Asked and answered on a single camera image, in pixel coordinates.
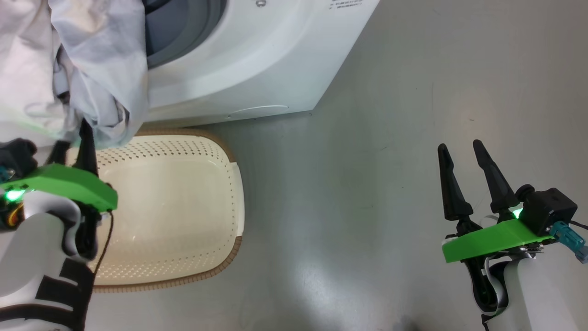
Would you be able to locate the grey rubber door gasket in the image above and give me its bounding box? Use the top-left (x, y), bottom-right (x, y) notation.
top-left (145, 0), bottom-right (228, 69)

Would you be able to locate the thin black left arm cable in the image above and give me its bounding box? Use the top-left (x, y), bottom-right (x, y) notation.
top-left (92, 211), bottom-right (114, 276)

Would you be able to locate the cream perforated laundry basket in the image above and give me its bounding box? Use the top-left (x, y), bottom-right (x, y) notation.
top-left (64, 129), bottom-right (245, 293)

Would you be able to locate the round white filter cover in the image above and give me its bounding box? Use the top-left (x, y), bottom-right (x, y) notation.
top-left (227, 105), bottom-right (290, 119)

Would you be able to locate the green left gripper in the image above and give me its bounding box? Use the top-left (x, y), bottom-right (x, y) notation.
top-left (0, 119), bottom-right (118, 212)

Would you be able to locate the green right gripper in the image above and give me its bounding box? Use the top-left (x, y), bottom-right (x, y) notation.
top-left (437, 139), bottom-right (554, 263)

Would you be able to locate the white front-load washing machine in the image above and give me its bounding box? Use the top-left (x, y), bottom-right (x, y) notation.
top-left (138, 0), bottom-right (381, 128)

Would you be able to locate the white garment with blue trim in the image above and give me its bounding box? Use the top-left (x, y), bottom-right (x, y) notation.
top-left (0, 0), bottom-right (148, 149)

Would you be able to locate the teal right camera cable connector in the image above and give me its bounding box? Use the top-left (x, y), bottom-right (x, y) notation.
top-left (550, 221), bottom-right (588, 263)

